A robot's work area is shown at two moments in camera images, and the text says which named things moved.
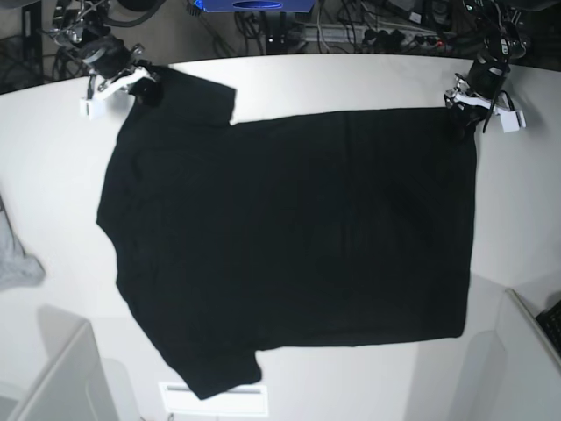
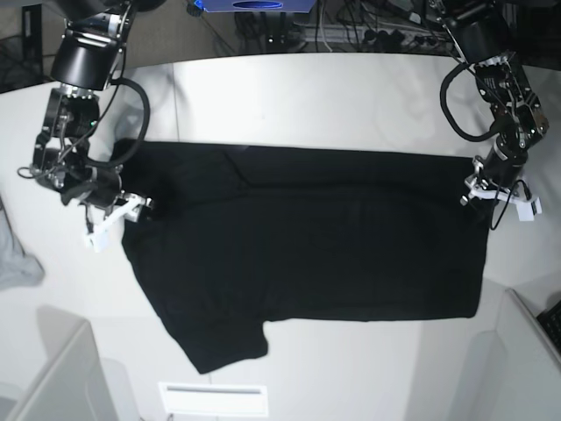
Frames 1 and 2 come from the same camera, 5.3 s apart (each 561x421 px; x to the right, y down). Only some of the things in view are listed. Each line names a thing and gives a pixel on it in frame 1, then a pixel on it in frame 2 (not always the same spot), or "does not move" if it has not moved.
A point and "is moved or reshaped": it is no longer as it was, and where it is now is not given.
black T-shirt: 287,232 is moved or reshaped
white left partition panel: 74,386 does not move
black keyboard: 550,323 does not move
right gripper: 486,77 → 503,166
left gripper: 111,56 → 102,189
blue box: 257,5 does not move
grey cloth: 17,268 does not move
